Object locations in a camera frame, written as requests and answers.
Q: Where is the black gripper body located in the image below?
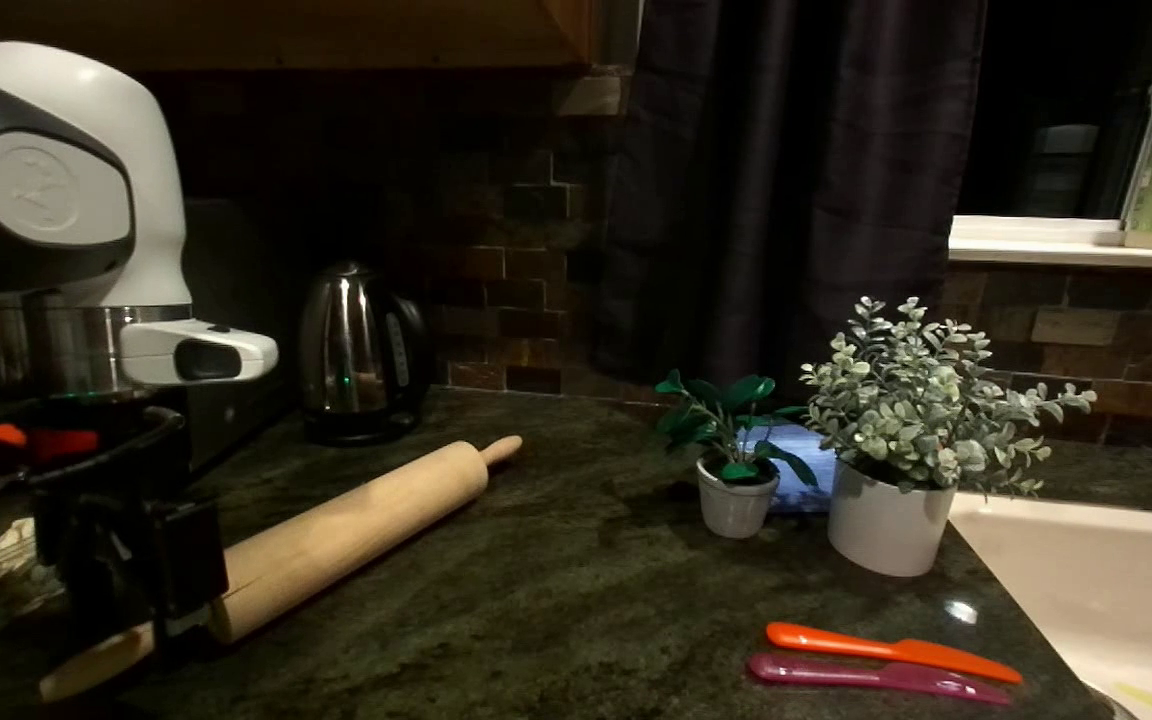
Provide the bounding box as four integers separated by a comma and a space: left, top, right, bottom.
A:
0, 393, 194, 564

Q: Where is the wooden rolling pin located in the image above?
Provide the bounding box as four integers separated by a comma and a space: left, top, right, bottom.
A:
35, 433, 529, 707

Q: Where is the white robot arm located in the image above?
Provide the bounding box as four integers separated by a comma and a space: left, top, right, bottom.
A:
0, 39, 281, 641

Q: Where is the stainless steel electric kettle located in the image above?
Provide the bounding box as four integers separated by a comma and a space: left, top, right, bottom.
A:
298, 263, 431, 445

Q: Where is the small green potted plant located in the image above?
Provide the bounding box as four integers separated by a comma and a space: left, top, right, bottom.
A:
654, 372, 802, 541

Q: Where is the purple plastic knife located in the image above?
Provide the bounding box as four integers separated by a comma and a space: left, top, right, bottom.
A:
746, 653, 1013, 704

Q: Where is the dark curtain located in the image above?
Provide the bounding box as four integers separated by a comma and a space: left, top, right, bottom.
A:
592, 0, 990, 385

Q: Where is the large pale potted plant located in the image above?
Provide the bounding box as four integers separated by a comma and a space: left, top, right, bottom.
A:
802, 295, 1095, 576

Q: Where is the orange plastic knife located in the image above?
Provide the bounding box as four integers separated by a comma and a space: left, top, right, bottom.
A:
765, 620, 1025, 684

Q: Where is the white window sill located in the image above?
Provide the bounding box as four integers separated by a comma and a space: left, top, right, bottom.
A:
947, 217, 1152, 267

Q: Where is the white sink basin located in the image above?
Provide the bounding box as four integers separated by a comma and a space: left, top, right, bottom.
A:
952, 496, 1152, 720

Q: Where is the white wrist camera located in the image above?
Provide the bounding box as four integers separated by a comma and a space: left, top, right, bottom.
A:
121, 319, 281, 390

